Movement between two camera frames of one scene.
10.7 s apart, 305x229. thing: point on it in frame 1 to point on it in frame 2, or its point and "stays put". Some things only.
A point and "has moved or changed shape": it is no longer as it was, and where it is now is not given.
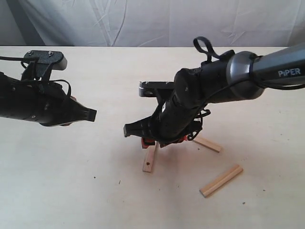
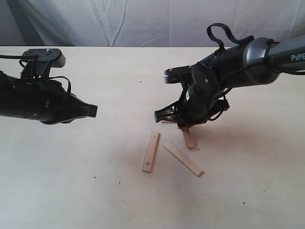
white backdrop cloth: [151, 23] stays put
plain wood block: [208, 144] has moved or changed shape
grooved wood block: [220, 180] to [183, 159]
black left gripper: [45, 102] stays put
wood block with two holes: [148, 158] stays put
